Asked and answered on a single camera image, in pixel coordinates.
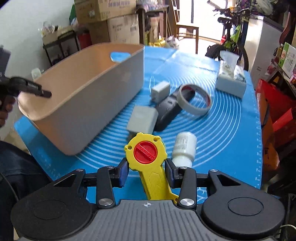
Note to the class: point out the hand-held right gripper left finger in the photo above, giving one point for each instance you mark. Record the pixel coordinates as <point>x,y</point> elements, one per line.
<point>123,172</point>

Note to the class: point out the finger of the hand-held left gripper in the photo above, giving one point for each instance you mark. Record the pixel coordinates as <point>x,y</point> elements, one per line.
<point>37,89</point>

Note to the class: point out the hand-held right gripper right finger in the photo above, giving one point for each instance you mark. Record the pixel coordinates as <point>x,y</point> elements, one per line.
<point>168,173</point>

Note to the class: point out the yellow tool with red knob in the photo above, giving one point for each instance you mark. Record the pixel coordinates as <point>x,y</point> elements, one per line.
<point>152,180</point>

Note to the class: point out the white pill bottle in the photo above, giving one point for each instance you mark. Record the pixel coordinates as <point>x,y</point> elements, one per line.
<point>185,146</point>

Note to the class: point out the beige plastic storage bin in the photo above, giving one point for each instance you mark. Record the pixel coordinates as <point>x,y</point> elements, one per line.
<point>69,92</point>

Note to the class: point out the person's left hand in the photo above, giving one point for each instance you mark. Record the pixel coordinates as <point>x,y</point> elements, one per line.
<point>5,110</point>

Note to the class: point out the small white container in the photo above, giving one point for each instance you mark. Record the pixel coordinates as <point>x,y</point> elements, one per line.
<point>36,74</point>

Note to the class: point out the black shelf cart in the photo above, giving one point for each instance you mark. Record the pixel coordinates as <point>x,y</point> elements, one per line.
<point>61,49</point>

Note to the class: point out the grey charger adapter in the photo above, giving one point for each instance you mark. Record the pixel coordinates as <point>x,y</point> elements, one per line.
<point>142,119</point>

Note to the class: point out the open cardboard box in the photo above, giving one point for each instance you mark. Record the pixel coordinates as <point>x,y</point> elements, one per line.
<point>59,34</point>

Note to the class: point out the black handheld device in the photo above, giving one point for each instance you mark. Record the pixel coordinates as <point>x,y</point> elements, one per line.
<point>167,111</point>

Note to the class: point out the red box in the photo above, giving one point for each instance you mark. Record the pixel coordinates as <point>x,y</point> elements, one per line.
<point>84,40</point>

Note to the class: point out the white tape roll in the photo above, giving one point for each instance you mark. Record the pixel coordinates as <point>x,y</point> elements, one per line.
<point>185,104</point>

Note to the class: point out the blue silicone mat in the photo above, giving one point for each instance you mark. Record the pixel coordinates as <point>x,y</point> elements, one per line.
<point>231,139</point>

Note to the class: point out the white charger plug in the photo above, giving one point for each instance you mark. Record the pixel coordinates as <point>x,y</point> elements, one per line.
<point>160,91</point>

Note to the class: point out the person's leg in jeans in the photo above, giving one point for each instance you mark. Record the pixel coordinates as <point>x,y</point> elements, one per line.
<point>20,185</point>

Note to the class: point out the brown cardboard box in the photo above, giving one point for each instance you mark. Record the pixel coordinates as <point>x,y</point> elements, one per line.
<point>101,9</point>

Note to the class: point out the orange bag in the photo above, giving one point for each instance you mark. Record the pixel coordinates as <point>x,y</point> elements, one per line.
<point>270,148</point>

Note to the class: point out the large white-faced cardboard box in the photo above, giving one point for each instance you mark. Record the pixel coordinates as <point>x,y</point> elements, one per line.
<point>123,29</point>

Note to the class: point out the tissue pack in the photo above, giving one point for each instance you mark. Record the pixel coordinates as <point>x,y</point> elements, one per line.
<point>231,85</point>

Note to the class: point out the yellow bottles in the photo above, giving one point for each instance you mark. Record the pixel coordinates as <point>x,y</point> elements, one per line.
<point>157,43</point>

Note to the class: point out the black backpack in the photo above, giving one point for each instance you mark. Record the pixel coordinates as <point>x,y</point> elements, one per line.
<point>214,52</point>

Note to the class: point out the red carton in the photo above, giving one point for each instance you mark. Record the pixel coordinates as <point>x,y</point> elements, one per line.
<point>275,99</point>

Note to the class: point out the white plastic bag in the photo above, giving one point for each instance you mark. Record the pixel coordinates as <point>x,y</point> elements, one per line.
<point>172,42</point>

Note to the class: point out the wooden shelf unit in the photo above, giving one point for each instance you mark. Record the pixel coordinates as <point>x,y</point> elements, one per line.
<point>152,23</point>

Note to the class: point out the wooden chair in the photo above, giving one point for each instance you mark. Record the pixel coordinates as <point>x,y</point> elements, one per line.
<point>187,30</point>

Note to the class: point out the green bicycle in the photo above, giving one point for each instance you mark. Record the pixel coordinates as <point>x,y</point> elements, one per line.
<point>233,34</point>

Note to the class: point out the white chest freezer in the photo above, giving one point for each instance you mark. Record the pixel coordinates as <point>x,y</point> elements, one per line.
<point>261,46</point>

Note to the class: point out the green and white carton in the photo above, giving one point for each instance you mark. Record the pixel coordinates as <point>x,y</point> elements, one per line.
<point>288,60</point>

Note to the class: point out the pile of clothes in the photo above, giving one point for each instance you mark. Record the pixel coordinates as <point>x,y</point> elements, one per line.
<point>259,5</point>

